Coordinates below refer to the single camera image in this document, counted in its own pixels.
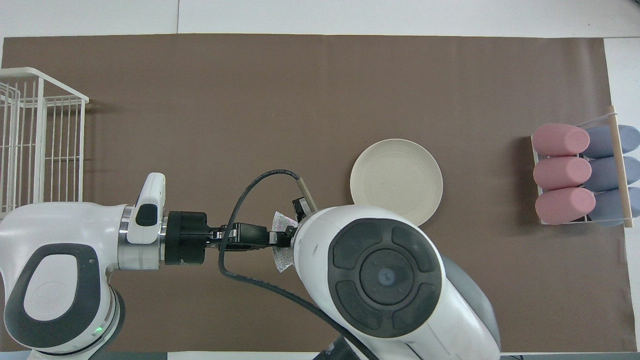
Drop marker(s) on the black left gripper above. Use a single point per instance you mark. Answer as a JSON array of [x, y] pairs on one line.
[[185, 237]]

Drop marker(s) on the clear plastic cup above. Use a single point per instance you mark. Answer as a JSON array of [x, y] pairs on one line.
[[282, 257]]

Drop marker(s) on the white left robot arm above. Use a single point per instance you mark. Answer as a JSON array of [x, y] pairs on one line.
[[65, 250]]

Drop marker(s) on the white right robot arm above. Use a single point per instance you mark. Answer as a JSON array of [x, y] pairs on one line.
[[385, 280]]

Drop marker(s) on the cream round plate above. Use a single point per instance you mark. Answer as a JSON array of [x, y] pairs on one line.
[[395, 177]]

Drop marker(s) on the brown paper table mat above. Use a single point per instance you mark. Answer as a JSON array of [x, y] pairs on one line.
[[250, 100]]

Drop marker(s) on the pink plastic cup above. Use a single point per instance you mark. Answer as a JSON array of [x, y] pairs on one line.
[[560, 139], [565, 206], [562, 172]]

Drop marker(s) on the blue plastic cup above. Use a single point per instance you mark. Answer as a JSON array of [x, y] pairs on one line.
[[602, 141], [605, 174], [607, 206]]

